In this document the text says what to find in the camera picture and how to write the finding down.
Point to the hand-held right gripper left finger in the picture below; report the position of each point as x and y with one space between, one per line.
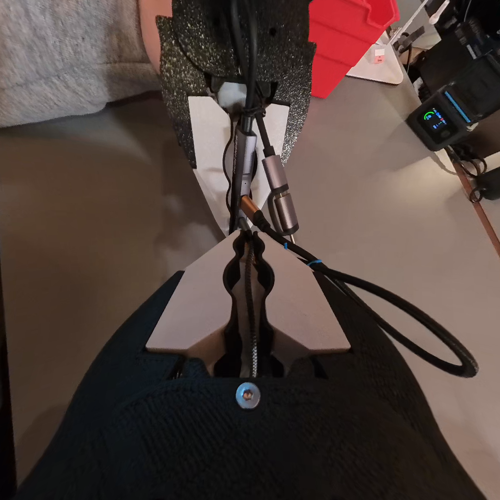
187 312

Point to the grey usb hub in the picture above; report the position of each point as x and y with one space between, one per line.
239 156

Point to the white flat tray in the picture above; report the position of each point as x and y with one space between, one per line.
386 66

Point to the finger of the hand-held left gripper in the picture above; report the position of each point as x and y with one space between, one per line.
279 125
207 136

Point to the black multi-port charger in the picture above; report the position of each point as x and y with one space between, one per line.
488 185

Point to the person's left forearm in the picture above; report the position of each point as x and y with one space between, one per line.
58 58

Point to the red plastic bin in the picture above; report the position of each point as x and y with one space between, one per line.
343 39

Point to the black power station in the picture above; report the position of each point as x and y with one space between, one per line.
441 129

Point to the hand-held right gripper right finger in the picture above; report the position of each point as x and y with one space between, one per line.
308 312

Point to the silver adapter dongle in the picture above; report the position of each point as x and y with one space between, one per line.
281 195

